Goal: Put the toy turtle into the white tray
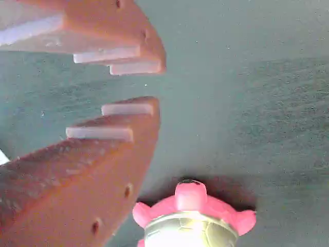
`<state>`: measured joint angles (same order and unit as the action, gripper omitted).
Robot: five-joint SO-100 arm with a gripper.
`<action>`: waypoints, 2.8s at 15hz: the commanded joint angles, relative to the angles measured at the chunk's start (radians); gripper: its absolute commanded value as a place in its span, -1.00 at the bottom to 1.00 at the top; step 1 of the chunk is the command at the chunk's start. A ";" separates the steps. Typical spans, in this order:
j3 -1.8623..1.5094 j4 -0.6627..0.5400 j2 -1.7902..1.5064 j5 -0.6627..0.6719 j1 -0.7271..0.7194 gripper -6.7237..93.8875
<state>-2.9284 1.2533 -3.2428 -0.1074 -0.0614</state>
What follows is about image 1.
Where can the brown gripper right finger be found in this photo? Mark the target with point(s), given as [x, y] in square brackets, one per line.
[102, 28]

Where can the pink turtle toy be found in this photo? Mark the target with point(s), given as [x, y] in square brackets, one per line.
[190, 203]

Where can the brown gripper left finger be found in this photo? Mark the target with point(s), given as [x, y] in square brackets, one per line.
[77, 185]

